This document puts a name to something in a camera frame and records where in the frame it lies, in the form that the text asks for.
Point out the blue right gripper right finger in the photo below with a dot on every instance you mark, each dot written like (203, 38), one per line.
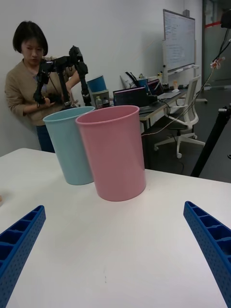
(214, 240)

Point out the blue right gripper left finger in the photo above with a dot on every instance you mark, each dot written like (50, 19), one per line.
(16, 245)

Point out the black tripod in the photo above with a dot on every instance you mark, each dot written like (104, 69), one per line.
(209, 144)

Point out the pale blue plastic bin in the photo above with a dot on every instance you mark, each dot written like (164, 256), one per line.
(65, 149)

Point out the pink plastic bin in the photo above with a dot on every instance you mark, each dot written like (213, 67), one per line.
(115, 154)

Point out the white office chair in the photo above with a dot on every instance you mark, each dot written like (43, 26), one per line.
(190, 108)

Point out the person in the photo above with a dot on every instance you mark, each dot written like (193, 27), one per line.
(21, 91)

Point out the open laptop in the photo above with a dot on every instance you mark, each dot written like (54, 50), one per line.
(130, 97)
(155, 87)

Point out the small clear plastic bottle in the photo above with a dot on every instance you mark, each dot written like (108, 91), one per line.
(98, 102)

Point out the small dark plastic bottle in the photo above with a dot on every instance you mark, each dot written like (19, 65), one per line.
(106, 102)

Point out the grey-green plastic bin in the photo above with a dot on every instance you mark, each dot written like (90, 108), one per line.
(102, 96)

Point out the whiteboard on stand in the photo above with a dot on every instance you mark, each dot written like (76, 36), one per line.
(179, 41)

